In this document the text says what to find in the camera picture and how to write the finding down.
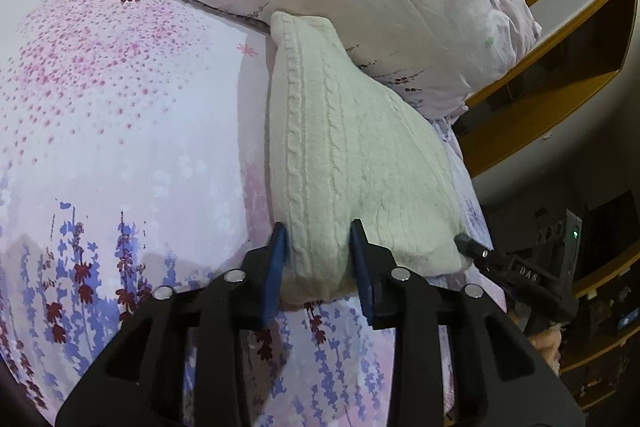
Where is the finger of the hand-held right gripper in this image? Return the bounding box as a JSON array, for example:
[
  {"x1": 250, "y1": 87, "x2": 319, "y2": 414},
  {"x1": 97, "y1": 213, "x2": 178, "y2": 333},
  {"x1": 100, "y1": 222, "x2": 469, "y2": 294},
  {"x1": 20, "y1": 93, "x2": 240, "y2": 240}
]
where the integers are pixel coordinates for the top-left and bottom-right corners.
[{"x1": 454, "y1": 234, "x2": 495, "y2": 262}]

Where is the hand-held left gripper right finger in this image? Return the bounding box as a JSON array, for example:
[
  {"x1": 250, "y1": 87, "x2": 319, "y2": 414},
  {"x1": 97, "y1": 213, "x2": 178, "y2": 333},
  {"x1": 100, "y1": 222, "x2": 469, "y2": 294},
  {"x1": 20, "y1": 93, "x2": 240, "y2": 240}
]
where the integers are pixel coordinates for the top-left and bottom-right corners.
[{"x1": 348, "y1": 219, "x2": 586, "y2": 427}]

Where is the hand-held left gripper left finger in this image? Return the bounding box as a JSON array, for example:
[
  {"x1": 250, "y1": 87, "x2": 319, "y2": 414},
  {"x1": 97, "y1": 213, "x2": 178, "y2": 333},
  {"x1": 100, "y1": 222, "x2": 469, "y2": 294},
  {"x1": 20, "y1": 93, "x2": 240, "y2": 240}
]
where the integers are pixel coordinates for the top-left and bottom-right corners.
[{"x1": 55, "y1": 222, "x2": 291, "y2": 427}]

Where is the white cable-knit cardigan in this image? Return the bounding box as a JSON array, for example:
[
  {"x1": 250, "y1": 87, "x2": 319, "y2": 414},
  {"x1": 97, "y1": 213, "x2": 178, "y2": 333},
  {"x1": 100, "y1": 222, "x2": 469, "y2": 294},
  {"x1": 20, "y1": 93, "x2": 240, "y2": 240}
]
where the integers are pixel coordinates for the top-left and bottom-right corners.
[{"x1": 265, "y1": 11, "x2": 473, "y2": 306}]

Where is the person's right forearm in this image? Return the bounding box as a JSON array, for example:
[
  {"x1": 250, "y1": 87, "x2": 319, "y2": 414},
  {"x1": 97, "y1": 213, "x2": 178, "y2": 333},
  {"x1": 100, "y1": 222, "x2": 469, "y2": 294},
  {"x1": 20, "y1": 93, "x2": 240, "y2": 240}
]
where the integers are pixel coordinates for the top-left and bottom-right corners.
[{"x1": 527, "y1": 321, "x2": 568, "y2": 370}]

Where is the wooden shelf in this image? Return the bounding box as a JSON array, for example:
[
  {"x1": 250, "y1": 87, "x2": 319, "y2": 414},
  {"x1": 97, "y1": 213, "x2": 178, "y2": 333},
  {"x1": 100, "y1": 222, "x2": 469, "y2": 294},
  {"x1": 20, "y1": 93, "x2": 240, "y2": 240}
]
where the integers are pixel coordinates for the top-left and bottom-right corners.
[{"x1": 557, "y1": 241, "x2": 640, "y2": 410}]

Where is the wooden headboard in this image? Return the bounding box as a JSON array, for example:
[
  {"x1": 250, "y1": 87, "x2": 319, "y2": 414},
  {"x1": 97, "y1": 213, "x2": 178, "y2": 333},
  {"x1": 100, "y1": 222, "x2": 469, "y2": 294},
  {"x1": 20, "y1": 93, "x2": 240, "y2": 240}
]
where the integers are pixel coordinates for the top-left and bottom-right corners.
[{"x1": 456, "y1": 0, "x2": 637, "y2": 178}]

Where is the pink floral bed sheet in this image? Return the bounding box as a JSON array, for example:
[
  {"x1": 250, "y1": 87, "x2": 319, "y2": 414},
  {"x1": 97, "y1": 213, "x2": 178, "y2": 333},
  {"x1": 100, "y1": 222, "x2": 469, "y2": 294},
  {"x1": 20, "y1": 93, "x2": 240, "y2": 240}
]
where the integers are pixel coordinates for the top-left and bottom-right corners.
[{"x1": 0, "y1": 0, "x2": 507, "y2": 427}]

